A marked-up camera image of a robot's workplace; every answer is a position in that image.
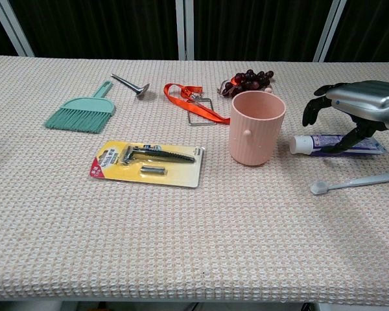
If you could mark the light grey toothbrush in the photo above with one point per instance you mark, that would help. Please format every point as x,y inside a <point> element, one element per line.
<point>318,188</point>

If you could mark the purple white tube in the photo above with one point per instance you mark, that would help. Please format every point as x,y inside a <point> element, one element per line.
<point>303,144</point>

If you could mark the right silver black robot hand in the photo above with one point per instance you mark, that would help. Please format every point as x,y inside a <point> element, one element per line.
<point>363,97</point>

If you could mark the clear badge holder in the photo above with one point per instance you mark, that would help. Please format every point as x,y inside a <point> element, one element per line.
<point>194,123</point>

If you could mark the white frame post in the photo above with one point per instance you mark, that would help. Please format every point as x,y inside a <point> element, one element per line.
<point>184,29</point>
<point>14,32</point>
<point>329,32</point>

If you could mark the yellow razor blister pack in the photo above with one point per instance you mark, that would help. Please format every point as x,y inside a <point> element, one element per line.
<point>178,171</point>

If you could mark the beige waffle tablecloth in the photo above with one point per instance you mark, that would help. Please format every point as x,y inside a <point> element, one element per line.
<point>149,243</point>

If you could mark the green hand brush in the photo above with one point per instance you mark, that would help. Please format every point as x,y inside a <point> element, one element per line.
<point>84,110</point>

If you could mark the pink ribbed cup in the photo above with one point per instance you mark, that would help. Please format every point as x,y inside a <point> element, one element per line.
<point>256,136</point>

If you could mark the silver metal engine valve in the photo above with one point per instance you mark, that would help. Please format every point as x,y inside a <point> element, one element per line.
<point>133,85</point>

